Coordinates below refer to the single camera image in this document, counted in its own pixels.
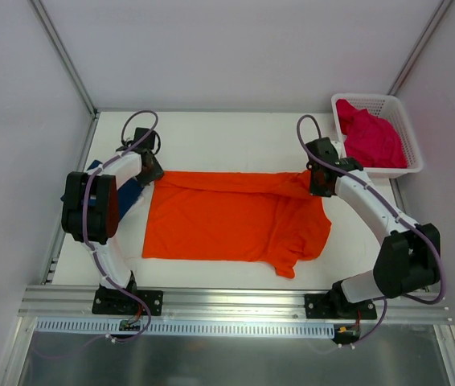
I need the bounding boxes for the white plastic basket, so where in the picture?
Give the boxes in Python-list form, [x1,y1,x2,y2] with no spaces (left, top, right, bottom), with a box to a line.
[331,92,424,179]

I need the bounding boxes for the white slotted cable duct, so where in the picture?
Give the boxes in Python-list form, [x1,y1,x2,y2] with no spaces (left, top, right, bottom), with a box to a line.
[35,317,335,339]

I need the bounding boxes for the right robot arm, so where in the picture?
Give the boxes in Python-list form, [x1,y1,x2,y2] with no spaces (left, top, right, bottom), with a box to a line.
[303,138,444,318]

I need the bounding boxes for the aluminium front rail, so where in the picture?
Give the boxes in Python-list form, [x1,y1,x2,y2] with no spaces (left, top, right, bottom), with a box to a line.
[18,285,453,325]

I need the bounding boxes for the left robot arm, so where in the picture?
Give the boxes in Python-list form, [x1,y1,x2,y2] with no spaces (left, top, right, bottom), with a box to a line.
[61,127,164,316]

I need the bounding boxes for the orange t shirt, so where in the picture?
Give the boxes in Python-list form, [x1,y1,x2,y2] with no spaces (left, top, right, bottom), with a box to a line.
[141,171,331,279]

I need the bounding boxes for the folded navy blue t shirt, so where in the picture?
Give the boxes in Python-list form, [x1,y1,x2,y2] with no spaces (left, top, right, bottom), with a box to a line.
[60,159,145,220]

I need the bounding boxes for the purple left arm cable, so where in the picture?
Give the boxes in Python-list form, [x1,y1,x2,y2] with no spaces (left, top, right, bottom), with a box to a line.
[81,109,160,345]

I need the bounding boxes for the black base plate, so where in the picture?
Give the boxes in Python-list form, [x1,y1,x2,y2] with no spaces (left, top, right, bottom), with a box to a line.
[304,293,377,320]
[92,286,164,316]

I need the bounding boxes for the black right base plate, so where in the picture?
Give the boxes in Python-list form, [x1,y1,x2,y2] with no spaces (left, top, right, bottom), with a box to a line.
[304,293,377,320]

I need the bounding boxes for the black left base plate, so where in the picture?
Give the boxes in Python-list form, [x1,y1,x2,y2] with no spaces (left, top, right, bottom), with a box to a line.
[92,286,164,316]

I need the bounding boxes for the magenta t shirt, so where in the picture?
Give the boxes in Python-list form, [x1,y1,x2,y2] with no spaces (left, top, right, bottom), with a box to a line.
[335,99,408,168]

